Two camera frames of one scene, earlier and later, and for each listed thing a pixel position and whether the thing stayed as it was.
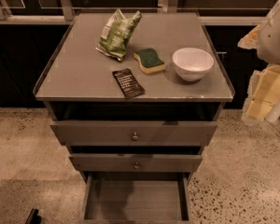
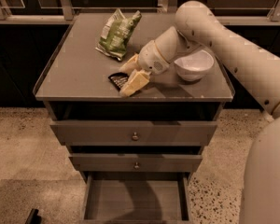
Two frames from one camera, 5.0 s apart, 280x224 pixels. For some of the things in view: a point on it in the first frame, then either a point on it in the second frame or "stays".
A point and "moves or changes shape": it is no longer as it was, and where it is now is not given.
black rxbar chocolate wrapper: (128, 83) moves or changes shape
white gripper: (274, 38) to (149, 58)
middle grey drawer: (134, 163) stays
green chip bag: (116, 34) stays
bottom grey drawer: (135, 198) stays
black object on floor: (34, 217) stays
